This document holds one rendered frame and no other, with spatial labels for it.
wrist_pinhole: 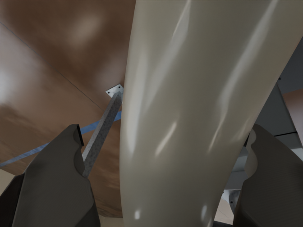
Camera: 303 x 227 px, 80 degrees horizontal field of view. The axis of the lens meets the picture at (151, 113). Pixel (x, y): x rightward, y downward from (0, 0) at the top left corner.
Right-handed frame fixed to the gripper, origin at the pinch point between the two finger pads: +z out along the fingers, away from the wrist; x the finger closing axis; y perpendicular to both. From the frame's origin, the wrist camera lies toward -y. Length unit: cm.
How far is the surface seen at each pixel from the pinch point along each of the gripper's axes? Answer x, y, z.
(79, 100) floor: -85, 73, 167
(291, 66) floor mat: 89, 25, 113
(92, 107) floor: -72, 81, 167
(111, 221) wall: -162, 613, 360
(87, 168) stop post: -48, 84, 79
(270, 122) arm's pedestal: 40, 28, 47
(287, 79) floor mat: 91, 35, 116
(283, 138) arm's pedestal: 41, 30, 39
